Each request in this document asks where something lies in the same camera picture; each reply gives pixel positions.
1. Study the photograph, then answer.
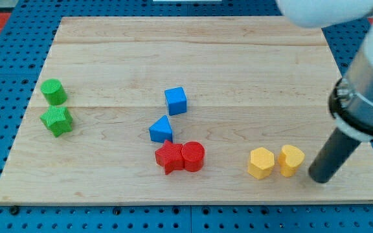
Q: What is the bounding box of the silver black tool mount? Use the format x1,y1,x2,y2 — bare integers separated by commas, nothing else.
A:
328,49,373,142

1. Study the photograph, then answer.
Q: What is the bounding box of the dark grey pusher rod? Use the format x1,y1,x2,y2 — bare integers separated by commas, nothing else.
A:
308,128,361,183

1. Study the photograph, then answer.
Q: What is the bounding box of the blue triangle block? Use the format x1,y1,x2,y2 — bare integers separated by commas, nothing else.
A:
149,115,173,143

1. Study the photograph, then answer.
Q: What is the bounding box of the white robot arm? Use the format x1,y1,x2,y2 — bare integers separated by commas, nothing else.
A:
277,0,373,183

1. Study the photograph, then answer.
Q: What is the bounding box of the yellow heart block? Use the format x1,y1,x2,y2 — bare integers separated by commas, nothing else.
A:
278,144,305,177

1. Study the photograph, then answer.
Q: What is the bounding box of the yellow hexagon block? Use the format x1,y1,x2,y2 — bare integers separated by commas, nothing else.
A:
247,147,275,180

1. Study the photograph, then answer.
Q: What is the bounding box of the red cylinder block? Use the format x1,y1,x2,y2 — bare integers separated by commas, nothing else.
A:
181,141,205,172

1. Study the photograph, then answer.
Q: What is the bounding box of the red star block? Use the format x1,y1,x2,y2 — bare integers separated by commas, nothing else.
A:
155,140,184,175

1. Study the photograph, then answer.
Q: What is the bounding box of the blue cube block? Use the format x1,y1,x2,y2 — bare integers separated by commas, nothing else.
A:
164,87,187,115

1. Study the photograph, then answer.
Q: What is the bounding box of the light wooden board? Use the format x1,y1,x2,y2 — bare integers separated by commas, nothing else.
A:
0,16,373,206

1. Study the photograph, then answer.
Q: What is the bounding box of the green star block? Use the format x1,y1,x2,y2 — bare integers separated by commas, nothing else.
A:
40,105,73,137

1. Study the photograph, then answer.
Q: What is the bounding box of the green cylinder block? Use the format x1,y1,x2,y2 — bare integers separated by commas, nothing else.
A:
40,78,67,105

